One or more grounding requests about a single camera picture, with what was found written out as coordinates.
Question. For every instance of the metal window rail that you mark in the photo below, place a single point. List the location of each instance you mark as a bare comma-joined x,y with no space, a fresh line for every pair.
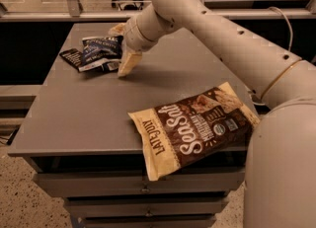
121,16

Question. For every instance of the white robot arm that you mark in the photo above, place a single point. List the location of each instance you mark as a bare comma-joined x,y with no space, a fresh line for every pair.
280,178

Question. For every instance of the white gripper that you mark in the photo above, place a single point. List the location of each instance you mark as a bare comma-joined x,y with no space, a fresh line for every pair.
132,38

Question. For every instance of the blue chip bag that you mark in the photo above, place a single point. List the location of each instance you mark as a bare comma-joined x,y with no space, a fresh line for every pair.
101,52

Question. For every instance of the black rxbar chocolate bar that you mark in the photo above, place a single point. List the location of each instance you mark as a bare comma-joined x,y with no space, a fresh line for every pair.
72,56

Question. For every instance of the grey drawer cabinet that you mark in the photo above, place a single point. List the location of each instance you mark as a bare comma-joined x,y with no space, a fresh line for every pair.
85,148

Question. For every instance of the brown sea salt chip bag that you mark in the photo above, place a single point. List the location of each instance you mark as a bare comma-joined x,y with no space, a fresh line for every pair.
179,134

